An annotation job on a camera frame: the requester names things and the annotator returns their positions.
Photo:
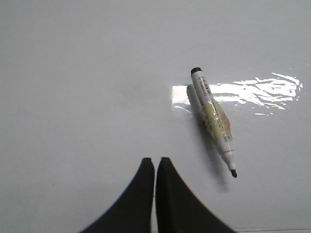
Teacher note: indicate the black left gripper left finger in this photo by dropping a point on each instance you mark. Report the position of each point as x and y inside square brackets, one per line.
[131, 212]

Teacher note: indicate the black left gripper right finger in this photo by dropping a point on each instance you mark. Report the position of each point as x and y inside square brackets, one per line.
[178, 210]

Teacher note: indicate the white whiteboard marker with tape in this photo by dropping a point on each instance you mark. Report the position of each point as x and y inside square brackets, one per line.
[214, 119]

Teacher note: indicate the white whiteboard with aluminium frame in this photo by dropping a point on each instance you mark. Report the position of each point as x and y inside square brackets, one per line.
[90, 87]

